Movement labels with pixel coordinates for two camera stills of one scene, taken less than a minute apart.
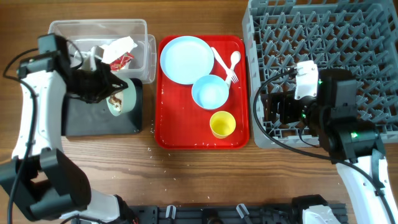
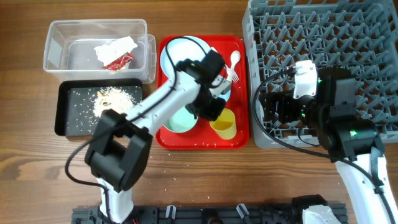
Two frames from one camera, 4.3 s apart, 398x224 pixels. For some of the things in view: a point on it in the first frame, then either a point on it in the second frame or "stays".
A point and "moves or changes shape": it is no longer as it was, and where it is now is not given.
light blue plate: [185, 58] stays
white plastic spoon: [235, 58] stays
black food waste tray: [80, 118] stays
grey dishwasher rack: [359, 38] stays
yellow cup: [222, 124] moves or changes shape
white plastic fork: [230, 72] stays
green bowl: [128, 98] -> [181, 121]
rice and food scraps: [115, 102] moves or changes shape
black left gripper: [107, 88] -> [211, 114]
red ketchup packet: [117, 63] stays
